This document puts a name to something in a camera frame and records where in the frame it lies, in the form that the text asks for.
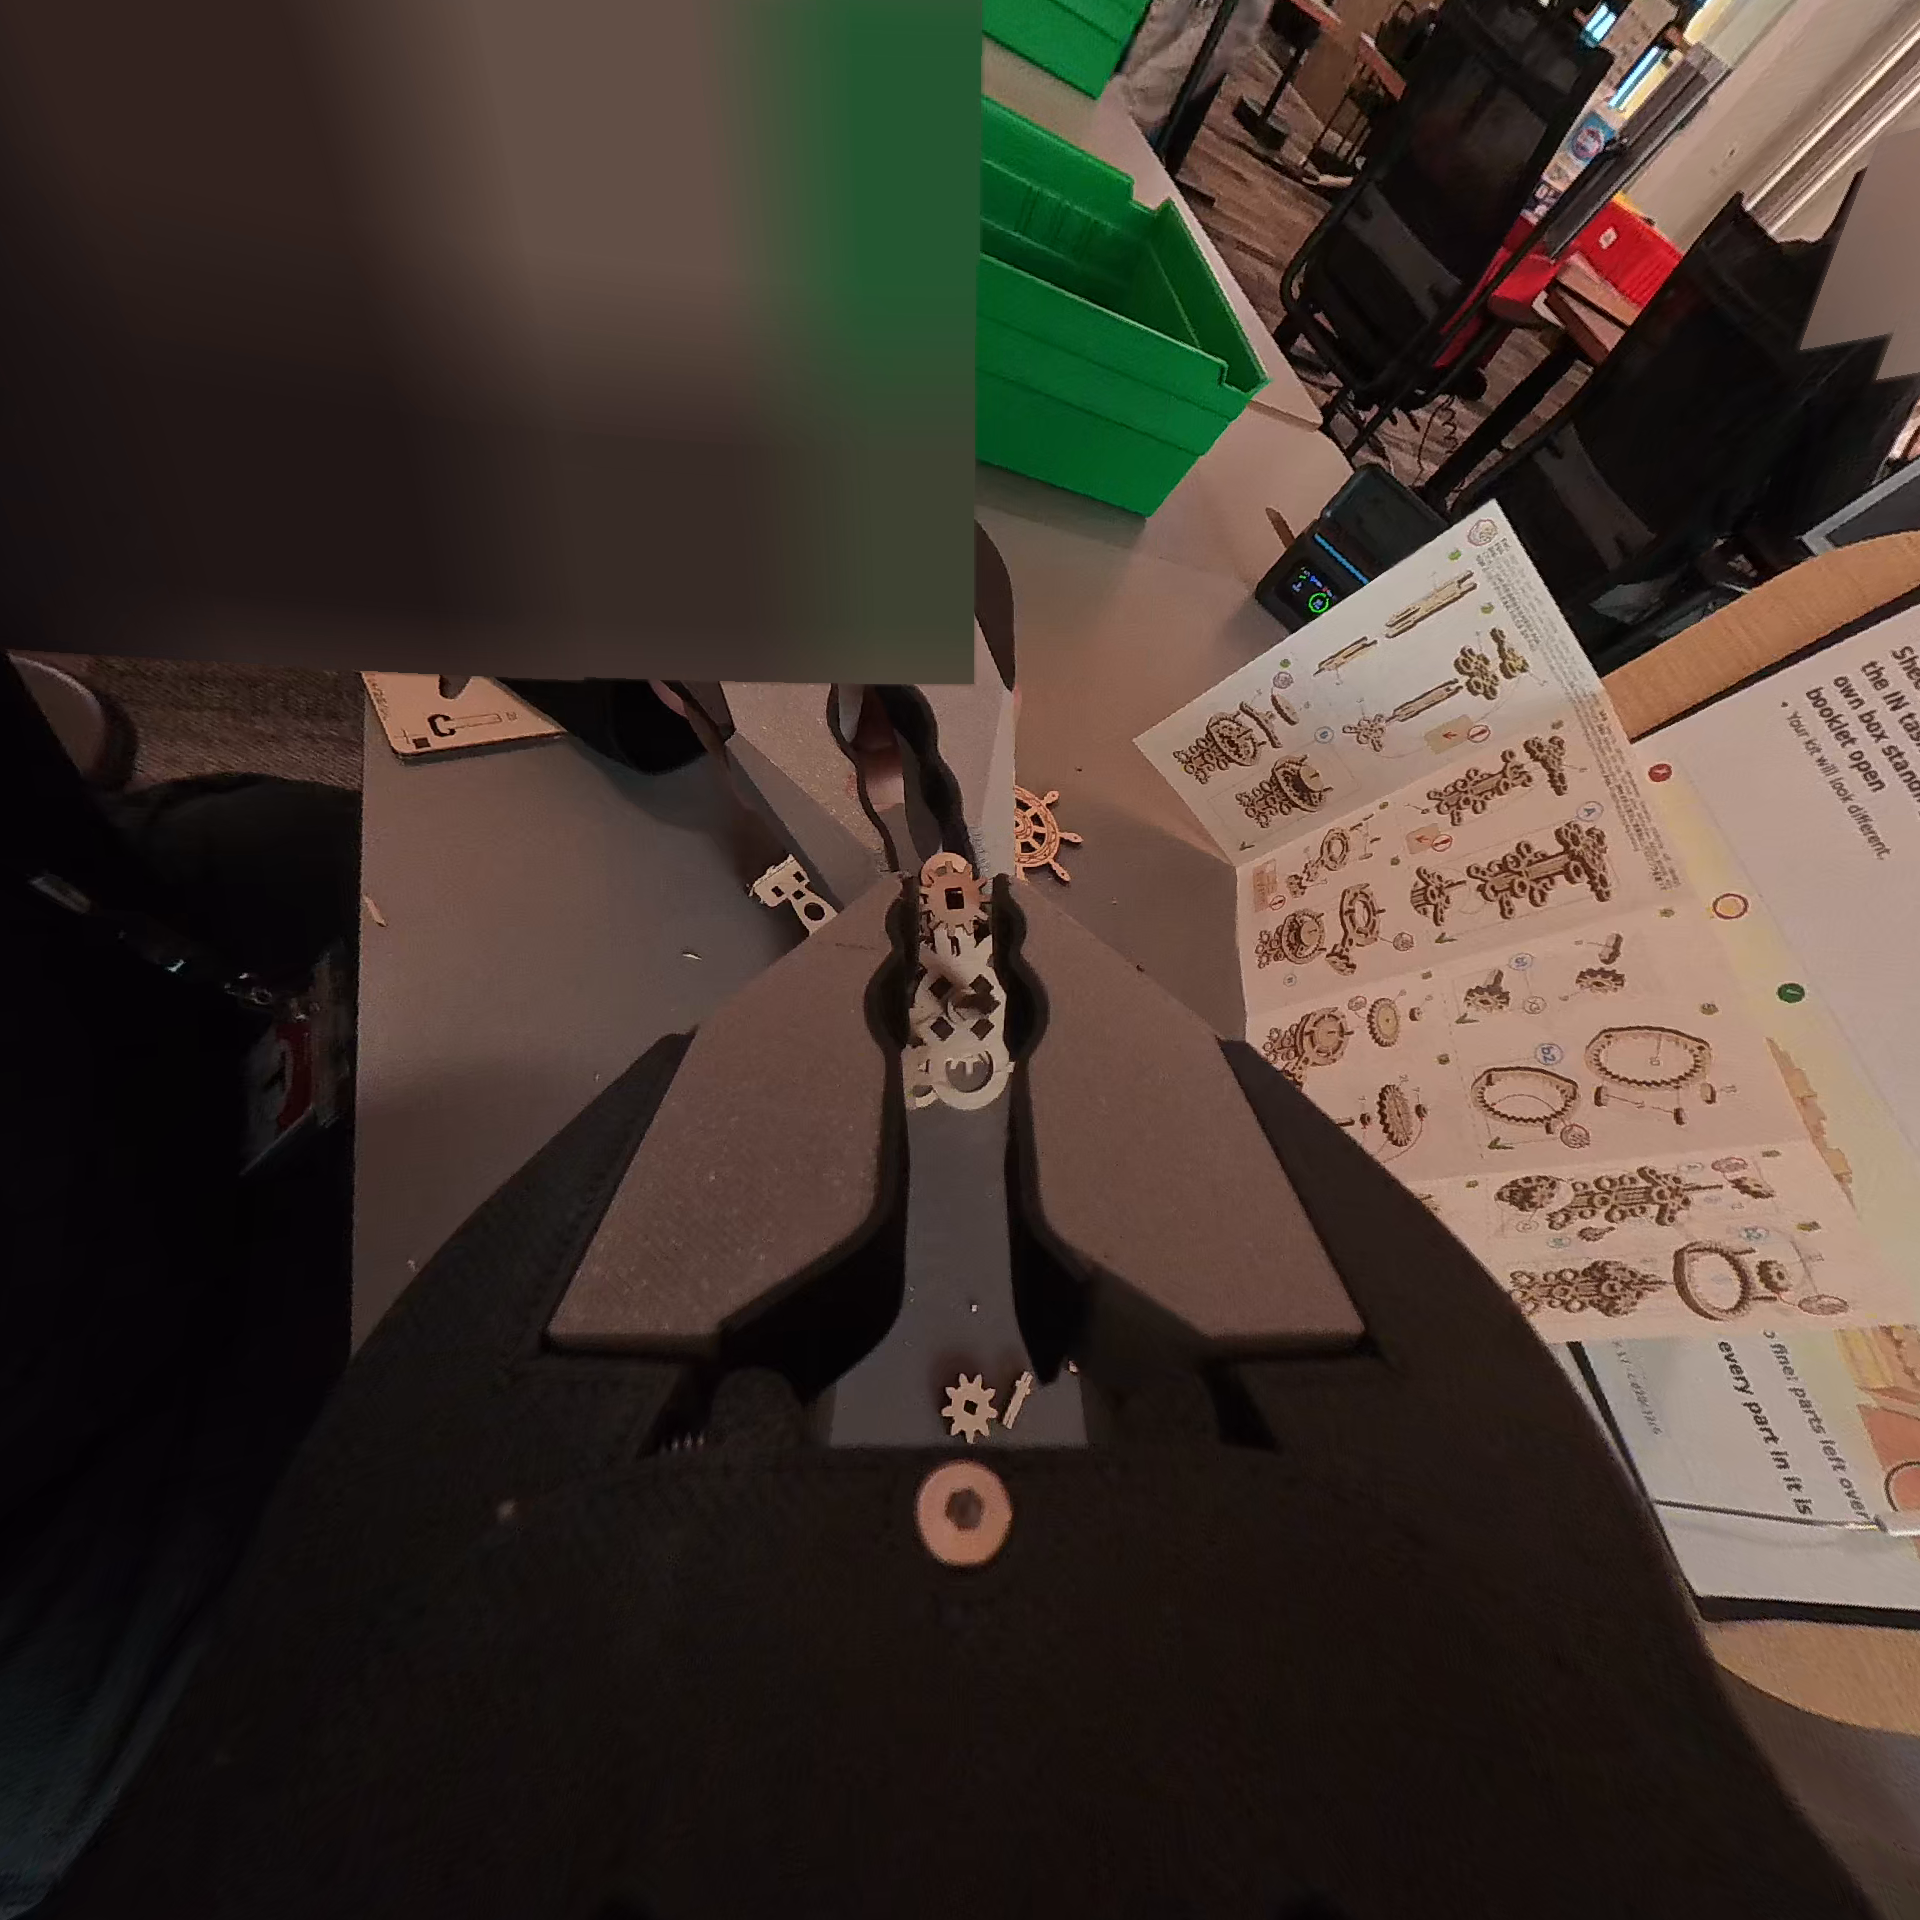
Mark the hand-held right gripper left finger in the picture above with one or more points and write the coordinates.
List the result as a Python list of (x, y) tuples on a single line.
[(719, 1186)]

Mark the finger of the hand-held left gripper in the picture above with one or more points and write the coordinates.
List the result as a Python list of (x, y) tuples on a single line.
[(993, 780), (796, 774)]

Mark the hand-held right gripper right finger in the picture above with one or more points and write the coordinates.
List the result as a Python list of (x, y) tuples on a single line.
[(1184, 1186)]

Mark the wooden gear plate part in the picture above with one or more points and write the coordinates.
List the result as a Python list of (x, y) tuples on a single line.
[(960, 999)]

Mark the wooden ship wheel part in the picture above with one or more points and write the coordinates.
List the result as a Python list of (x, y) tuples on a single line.
[(1043, 833)]

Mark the pale wooden holed part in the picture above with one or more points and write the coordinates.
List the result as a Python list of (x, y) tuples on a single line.
[(792, 893)]

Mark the small pale wooden pin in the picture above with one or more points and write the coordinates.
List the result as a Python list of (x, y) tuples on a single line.
[(1018, 1400)]

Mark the small pale wooden gear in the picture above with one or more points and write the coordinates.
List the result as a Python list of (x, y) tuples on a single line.
[(970, 1406)]

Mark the green plastic bin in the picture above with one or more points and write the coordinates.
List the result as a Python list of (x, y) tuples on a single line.
[(1080, 450), (1112, 286), (1057, 37)]

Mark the wooden lettered card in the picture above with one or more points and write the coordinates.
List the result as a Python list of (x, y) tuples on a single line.
[(450, 720)]

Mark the folded assembly instruction booklet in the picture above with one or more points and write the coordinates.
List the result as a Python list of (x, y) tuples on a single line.
[(1501, 1022)]

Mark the black power bank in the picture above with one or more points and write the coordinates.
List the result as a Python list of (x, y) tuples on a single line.
[(1350, 525)]

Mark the person's dark clothing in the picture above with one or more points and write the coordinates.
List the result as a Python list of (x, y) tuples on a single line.
[(151, 932)]

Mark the printed instruction sheet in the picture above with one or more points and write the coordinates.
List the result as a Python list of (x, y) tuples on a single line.
[(1800, 842)]

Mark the black mesh office chair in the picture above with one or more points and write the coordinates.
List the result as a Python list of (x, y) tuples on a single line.
[(1696, 436)]

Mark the red box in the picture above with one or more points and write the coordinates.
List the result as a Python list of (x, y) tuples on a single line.
[(1613, 249)]

